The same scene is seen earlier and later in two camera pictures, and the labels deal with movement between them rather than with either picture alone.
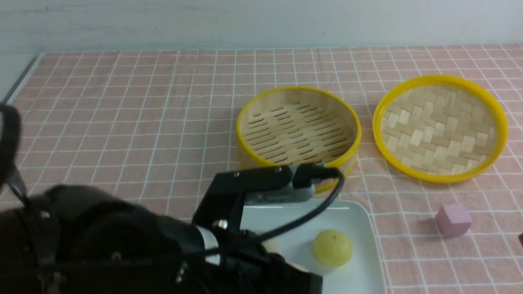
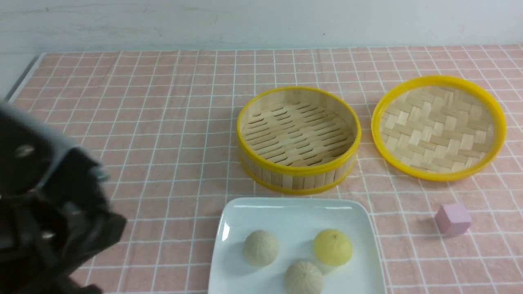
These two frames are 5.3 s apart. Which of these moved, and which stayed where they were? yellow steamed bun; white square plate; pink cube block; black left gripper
Moved: black left gripper
Stayed: white square plate; pink cube block; yellow steamed bun
